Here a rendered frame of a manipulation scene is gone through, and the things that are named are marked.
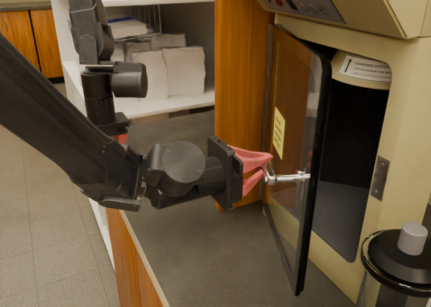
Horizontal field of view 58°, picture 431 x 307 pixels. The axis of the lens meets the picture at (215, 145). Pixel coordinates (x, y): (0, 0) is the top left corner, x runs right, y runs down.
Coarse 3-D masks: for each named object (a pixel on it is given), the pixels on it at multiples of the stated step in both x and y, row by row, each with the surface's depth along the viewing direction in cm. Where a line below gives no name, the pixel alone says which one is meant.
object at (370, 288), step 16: (368, 240) 51; (368, 256) 49; (368, 272) 48; (384, 272) 46; (368, 288) 50; (384, 288) 47; (416, 288) 44; (368, 304) 50; (384, 304) 48; (400, 304) 46; (416, 304) 46
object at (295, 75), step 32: (288, 32) 64; (288, 64) 63; (320, 64) 48; (288, 96) 64; (320, 96) 49; (288, 128) 64; (320, 128) 51; (288, 160) 65; (288, 192) 66; (288, 224) 67; (288, 256) 67
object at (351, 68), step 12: (336, 60) 67; (348, 60) 64; (360, 60) 62; (372, 60) 61; (336, 72) 65; (348, 72) 63; (360, 72) 62; (372, 72) 61; (384, 72) 60; (360, 84) 62; (372, 84) 61; (384, 84) 60
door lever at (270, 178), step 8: (264, 152) 65; (264, 168) 61; (272, 168) 60; (264, 176) 59; (272, 176) 58; (280, 176) 59; (288, 176) 59; (296, 176) 59; (272, 184) 58; (296, 184) 60
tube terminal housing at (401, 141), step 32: (320, 32) 65; (352, 32) 58; (416, 64) 50; (416, 96) 53; (384, 128) 56; (416, 128) 56; (416, 160) 59; (384, 192) 59; (416, 192) 62; (384, 224) 62; (320, 256) 77; (352, 288) 70
